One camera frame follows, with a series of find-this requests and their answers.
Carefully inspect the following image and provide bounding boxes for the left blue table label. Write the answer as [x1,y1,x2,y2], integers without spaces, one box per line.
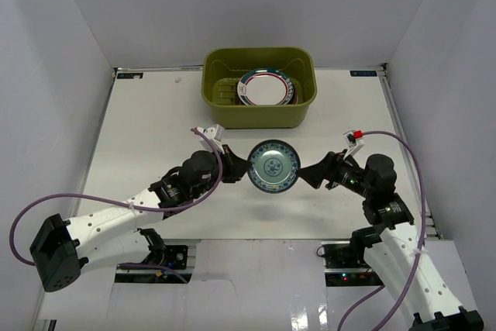
[116,72,143,80]

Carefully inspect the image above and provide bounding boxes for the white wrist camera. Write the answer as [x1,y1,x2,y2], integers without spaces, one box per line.
[343,130,364,159]
[191,124,224,153]

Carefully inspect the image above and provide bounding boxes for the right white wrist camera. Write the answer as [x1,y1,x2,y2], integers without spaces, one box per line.
[343,130,364,159]

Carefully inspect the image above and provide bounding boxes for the white plate green red rim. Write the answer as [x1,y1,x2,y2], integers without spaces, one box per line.
[236,68,296,106]

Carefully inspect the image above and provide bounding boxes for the purple cable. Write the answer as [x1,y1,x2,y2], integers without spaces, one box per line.
[9,127,224,284]
[336,130,428,331]

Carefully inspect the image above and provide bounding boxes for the olive green plastic bin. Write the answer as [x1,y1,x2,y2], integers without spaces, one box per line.
[201,47,317,129]

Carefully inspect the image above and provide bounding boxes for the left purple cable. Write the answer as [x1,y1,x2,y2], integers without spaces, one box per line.
[9,127,224,284]

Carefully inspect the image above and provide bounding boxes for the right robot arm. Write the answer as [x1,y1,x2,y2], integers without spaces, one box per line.
[297,152,484,330]

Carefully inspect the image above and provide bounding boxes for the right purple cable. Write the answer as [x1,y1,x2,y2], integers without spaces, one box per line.
[336,130,428,331]

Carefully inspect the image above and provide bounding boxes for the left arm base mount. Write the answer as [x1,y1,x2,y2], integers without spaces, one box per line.
[117,229,189,284]

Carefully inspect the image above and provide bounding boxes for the right blue table label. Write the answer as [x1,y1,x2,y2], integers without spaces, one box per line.
[350,70,377,78]

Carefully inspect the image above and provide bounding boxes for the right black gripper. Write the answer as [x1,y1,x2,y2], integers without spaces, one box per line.
[295,150,374,199]

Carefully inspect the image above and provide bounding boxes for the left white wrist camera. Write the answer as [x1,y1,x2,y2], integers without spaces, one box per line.
[191,124,224,153]

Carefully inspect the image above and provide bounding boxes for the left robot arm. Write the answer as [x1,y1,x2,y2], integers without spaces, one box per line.
[29,145,251,292]

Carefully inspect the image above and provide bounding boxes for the small blue patterned plate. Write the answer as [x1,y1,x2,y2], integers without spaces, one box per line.
[248,140,301,194]

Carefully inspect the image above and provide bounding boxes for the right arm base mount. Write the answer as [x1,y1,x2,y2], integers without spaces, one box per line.
[315,241,383,288]

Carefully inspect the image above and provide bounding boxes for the blue table label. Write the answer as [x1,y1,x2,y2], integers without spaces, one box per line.
[116,72,143,80]
[350,70,377,78]

